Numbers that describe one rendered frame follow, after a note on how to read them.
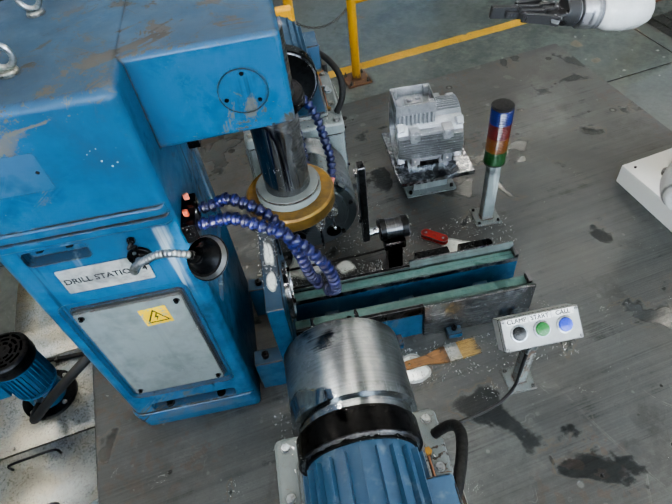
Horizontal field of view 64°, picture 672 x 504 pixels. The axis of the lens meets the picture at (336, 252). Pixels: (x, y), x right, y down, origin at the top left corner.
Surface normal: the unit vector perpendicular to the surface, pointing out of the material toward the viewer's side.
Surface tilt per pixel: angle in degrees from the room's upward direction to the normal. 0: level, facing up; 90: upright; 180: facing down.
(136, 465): 0
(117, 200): 90
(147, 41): 0
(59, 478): 0
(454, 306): 90
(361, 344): 17
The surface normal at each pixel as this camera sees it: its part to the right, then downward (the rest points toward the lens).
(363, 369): 0.19, -0.68
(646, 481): -0.10, -0.65
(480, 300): 0.17, 0.74
